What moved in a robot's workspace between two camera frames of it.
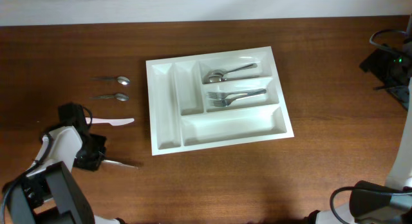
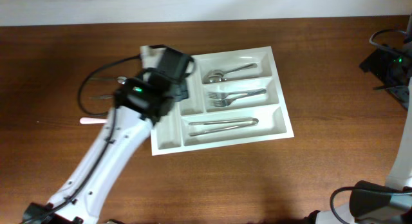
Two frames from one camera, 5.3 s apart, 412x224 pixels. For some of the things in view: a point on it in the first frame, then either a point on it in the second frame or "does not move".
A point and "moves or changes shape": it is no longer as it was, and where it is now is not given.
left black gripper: [90, 167] to [179, 92]
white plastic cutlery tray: [215, 100] does not move
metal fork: [224, 94] to [228, 100]
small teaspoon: [121, 80] does not move
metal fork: [224, 96] does not move
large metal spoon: [220, 75] does not move
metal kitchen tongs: [118, 163] moves or changes shape
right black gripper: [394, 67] does not move
